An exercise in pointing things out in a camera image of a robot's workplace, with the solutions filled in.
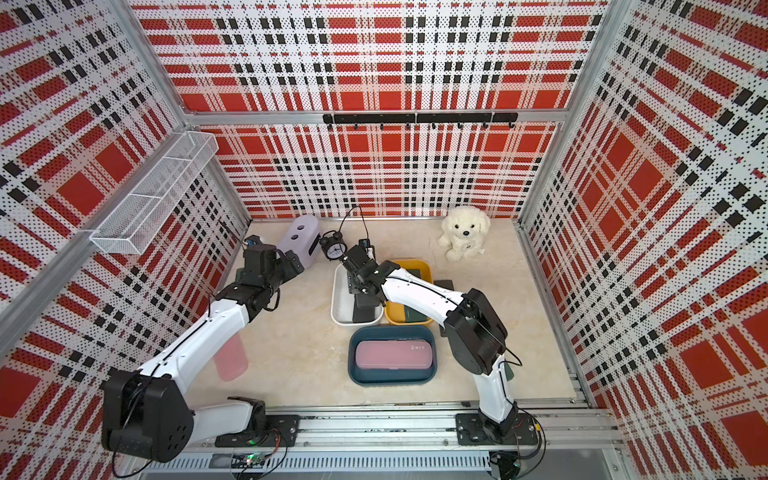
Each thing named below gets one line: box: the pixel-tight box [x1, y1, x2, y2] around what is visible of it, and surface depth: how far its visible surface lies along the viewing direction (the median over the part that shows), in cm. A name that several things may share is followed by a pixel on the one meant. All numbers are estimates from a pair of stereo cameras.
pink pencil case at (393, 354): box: [355, 340, 433, 370], surface depth 86 cm
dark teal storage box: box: [348, 325, 438, 386], surface depth 86 cm
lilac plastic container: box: [277, 214, 321, 269], surface depth 107 cm
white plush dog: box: [437, 206, 491, 262], surface depth 100 cm
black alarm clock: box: [319, 230, 348, 261], surface depth 107 cm
